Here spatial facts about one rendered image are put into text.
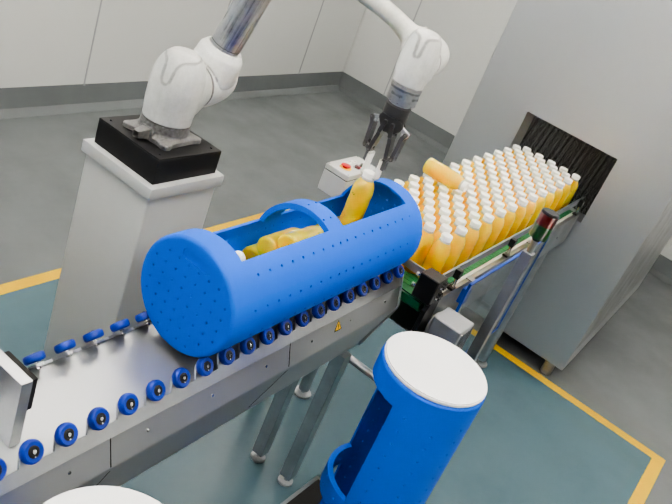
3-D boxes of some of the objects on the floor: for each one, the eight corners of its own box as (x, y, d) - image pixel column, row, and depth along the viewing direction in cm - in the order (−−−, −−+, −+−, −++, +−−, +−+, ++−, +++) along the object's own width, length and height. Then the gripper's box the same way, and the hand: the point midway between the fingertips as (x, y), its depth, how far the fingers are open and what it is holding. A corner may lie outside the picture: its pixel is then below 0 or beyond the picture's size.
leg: (246, 456, 290) (300, 326, 261) (256, 449, 295) (310, 321, 266) (258, 465, 288) (313, 336, 259) (267, 459, 292) (322, 330, 264)
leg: (274, 479, 285) (331, 350, 256) (283, 472, 289) (341, 344, 261) (285, 490, 282) (345, 360, 254) (295, 482, 287) (354, 354, 258)
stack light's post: (398, 475, 310) (522, 250, 260) (403, 470, 313) (526, 247, 263) (406, 481, 309) (532, 256, 258) (411, 476, 312) (536, 253, 262)
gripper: (370, 90, 217) (340, 163, 228) (417, 117, 211) (384, 191, 222) (383, 89, 223) (354, 160, 234) (429, 115, 217) (397, 187, 228)
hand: (373, 165), depth 226 cm, fingers closed on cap, 4 cm apart
